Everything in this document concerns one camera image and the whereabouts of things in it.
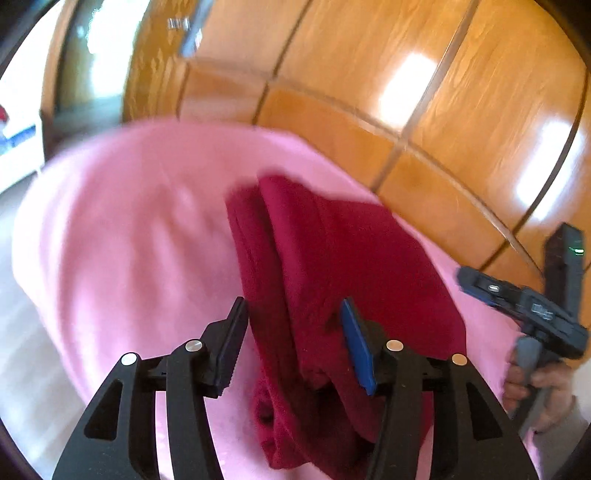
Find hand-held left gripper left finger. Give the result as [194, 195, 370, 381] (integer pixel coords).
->
[52, 296, 250, 480]

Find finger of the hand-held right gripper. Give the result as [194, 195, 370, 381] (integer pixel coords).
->
[456, 267, 523, 311]

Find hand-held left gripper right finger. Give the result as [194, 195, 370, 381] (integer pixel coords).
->
[340, 298, 539, 480]

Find dark red garment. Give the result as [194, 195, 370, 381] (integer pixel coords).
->
[225, 174, 467, 480]

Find person's right forearm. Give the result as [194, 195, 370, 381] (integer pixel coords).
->
[531, 397, 579, 480]

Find person's right hand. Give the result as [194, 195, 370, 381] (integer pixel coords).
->
[502, 347, 578, 433]

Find pink blanket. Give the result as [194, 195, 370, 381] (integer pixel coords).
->
[11, 121, 546, 480]

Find wooden wardrobe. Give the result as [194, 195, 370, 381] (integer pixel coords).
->
[122, 0, 591, 296]

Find white furniture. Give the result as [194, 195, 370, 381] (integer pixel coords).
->
[0, 105, 44, 195]

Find metal wardrobe handle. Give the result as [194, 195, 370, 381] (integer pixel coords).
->
[180, 14, 206, 57]

